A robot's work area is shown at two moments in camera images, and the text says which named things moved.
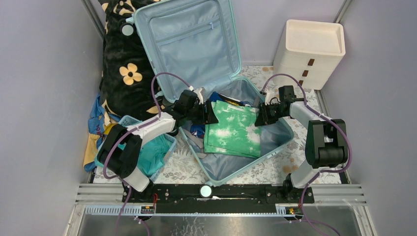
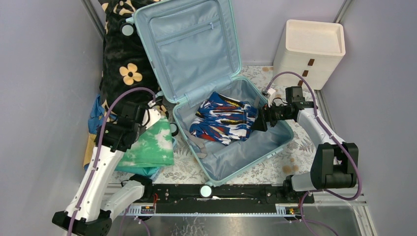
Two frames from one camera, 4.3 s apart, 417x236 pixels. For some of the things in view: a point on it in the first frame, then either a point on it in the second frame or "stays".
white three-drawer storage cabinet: [308, 51] stays
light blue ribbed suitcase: [190, 44] stays
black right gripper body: [273, 112] stays
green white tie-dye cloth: [236, 133] → [153, 148]
